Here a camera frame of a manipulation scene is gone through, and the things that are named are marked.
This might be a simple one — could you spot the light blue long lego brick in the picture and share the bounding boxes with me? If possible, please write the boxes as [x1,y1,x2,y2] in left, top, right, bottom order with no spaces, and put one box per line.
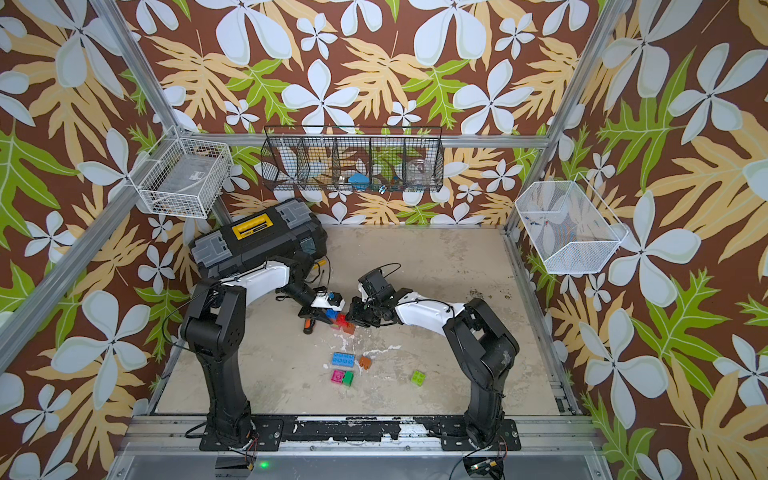
[331,352,355,368]

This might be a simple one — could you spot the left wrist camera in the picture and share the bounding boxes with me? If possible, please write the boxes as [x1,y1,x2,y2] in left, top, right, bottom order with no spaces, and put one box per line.
[313,289,345,311]

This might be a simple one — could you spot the black deli toolbox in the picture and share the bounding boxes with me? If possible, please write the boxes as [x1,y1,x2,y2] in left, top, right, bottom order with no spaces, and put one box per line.
[191,198,328,279]

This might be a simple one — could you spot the black wire basket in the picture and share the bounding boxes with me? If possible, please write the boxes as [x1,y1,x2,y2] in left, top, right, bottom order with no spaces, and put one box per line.
[259,126,445,193]

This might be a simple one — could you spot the lime green lego brick front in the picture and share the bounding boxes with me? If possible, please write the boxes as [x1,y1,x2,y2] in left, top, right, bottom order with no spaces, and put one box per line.
[411,371,425,386]

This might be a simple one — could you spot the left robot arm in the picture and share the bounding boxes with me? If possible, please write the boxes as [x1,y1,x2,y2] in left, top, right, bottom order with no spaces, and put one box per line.
[181,253,345,452]

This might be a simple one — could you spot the white wire basket right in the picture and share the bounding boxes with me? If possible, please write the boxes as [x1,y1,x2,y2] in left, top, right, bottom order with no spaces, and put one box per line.
[515,174,629,276]

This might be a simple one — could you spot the orange black handled screwdriver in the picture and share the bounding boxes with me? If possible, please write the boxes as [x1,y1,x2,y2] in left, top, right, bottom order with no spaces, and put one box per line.
[303,319,316,335]

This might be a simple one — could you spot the magenta lego brick front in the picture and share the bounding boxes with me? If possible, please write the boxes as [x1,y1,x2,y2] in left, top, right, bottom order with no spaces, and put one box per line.
[331,370,346,384]

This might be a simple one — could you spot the white wire basket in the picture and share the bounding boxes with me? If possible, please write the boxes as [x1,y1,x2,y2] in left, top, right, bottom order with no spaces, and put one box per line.
[515,174,629,276]
[132,127,233,219]

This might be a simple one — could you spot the red long lego brick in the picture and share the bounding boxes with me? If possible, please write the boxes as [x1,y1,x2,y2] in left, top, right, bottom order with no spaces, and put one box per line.
[334,314,349,330]

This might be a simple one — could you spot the white wire basket left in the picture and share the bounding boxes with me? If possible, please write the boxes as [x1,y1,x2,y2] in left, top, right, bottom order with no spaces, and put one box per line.
[132,127,233,219]

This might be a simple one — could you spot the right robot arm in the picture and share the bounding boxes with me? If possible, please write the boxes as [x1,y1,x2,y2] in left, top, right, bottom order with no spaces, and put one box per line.
[346,268,520,448]

